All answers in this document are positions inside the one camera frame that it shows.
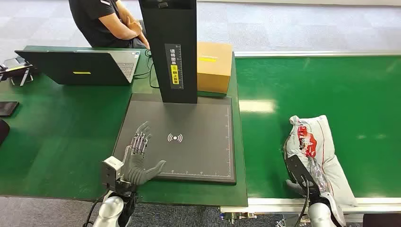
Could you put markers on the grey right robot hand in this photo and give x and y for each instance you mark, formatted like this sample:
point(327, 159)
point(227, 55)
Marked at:
point(320, 177)

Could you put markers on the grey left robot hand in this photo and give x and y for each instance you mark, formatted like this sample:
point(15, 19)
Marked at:
point(136, 163)

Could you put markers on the white red plastic package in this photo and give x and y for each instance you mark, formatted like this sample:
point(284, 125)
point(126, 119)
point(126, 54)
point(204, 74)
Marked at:
point(316, 134)

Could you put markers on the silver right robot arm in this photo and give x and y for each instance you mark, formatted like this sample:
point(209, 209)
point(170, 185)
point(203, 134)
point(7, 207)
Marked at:
point(318, 214)

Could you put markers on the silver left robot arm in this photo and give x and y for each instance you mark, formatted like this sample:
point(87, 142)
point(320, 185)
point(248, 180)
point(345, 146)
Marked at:
point(109, 210)

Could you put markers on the black inbound scanner machine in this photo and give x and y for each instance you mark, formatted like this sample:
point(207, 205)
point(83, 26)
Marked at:
point(188, 150)

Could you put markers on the green belt conveyor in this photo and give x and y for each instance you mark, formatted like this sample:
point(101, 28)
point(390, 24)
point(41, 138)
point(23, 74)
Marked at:
point(329, 94)

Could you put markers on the brown cardboard delivery box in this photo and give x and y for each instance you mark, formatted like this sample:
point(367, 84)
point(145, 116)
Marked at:
point(214, 67)

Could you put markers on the black case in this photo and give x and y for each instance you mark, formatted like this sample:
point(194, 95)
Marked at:
point(382, 221)

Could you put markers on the black laptop yellow sticker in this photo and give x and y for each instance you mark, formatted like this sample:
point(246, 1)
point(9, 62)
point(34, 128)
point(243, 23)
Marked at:
point(78, 67)

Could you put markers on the black rounded object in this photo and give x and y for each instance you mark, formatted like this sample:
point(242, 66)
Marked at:
point(3, 131)

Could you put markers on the black phone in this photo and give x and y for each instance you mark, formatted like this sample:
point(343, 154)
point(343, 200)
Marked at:
point(7, 108)

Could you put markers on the person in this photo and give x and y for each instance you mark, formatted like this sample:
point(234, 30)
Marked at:
point(94, 25)

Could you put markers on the tablet on metal stand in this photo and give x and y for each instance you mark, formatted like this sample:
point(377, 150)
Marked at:
point(14, 69)

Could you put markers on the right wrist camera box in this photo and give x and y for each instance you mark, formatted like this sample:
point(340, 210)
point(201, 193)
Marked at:
point(299, 170)

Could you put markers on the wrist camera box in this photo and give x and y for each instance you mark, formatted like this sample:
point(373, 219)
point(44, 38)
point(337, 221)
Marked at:
point(110, 170)
point(299, 170)

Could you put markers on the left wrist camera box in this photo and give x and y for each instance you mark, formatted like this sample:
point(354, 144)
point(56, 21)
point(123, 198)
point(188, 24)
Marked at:
point(110, 170)

